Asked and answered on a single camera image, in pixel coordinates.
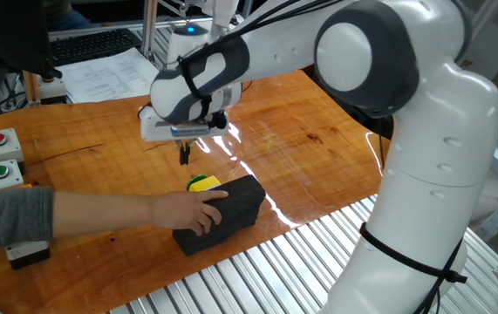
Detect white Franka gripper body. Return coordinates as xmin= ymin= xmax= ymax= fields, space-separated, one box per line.
xmin=138 ymin=104 xmax=232 ymax=144

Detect black foam block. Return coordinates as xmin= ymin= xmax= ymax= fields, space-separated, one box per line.
xmin=172 ymin=174 xmax=267 ymax=257

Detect person right forearm grey sleeve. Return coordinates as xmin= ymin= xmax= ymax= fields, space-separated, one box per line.
xmin=0 ymin=186 xmax=156 ymax=257

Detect yellow box with green button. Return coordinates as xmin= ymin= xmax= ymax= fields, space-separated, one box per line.
xmin=186 ymin=174 xmax=222 ymax=194

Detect white box with red button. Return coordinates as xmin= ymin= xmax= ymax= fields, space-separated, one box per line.
xmin=0 ymin=127 xmax=26 ymax=174

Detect white box with green button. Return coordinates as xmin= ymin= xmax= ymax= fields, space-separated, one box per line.
xmin=0 ymin=159 xmax=25 ymax=192

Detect grey black box red button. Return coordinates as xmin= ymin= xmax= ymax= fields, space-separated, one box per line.
xmin=4 ymin=239 xmax=51 ymax=270

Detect person right hand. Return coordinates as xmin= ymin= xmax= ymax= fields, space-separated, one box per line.
xmin=150 ymin=189 xmax=230 ymax=238

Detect wood pattern table mat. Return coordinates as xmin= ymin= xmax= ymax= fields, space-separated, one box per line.
xmin=0 ymin=69 xmax=392 ymax=314

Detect printed white paper sheets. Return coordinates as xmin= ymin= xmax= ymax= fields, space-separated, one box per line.
xmin=56 ymin=46 xmax=160 ymax=105

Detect black computer keyboard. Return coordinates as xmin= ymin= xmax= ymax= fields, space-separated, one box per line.
xmin=50 ymin=28 xmax=143 ymax=66

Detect white block with black knob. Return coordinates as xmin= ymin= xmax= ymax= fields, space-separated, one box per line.
xmin=38 ymin=74 xmax=69 ymax=106

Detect short wooden sticks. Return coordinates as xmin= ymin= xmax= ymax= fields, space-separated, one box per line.
xmin=22 ymin=71 xmax=41 ymax=106

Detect seated person body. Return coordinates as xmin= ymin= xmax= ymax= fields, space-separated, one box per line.
xmin=43 ymin=0 xmax=99 ymax=32

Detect black monitor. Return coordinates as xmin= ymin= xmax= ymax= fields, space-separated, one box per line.
xmin=0 ymin=0 xmax=63 ymax=80

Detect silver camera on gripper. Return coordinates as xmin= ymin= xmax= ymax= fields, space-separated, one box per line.
xmin=170 ymin=124 xmax=211 ymax=137

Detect aluminium frame post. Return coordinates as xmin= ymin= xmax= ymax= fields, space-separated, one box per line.
xmin=141 ymin=0 xmax=159 ymax=60

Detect black velcro strap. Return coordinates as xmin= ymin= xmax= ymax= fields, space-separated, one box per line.
xmin=359 ymin=221 xmax=468 ymax=285

